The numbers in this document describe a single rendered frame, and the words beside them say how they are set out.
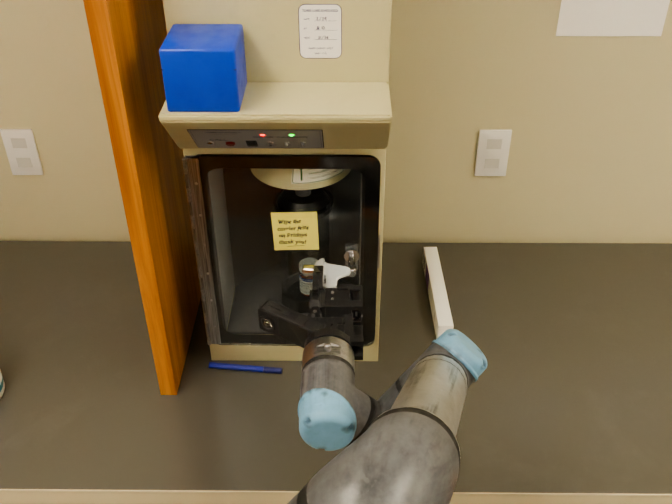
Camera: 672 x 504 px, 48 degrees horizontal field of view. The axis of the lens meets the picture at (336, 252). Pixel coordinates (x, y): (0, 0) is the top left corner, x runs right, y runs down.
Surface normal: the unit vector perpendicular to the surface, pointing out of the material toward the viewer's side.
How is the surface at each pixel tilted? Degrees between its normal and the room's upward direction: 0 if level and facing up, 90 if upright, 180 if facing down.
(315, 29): 90
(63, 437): 0
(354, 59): 90
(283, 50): 90
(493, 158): 90
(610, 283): 0
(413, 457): 21
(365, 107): 0
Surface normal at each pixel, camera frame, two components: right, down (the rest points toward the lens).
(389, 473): 0.05, -0.68
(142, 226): -0.01, 0.58
